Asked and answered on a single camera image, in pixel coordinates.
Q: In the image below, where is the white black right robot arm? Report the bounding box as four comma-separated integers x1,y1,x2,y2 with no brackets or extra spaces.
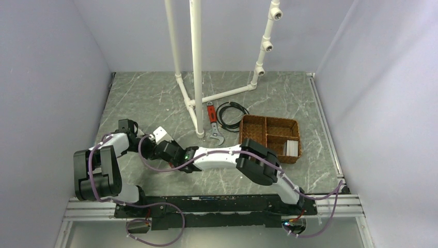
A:
138,138,305,214

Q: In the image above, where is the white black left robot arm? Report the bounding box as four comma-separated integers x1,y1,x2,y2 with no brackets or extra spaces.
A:
73,133,149,217

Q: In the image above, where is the white cards stack in basket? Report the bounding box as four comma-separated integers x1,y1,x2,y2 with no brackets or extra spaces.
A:
283,139,299,157

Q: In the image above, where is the brown woven divided basket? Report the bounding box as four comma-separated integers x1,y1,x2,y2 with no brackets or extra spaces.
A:
239,115,302,164

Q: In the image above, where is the white PVC pipe frame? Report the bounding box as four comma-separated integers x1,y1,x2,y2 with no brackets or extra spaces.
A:
164,0,283,138

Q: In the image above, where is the red handled adjustable wrench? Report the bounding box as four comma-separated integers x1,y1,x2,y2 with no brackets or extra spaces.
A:
207,101,224,146

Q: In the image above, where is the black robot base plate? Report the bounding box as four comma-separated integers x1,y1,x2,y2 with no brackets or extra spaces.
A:
114,194,318,230

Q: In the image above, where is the black coiled cable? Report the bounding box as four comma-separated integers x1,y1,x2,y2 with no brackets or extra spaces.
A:
216,101,250,133

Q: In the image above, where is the aluminium rail frame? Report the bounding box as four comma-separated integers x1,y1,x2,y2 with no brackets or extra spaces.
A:
66,71,373,247

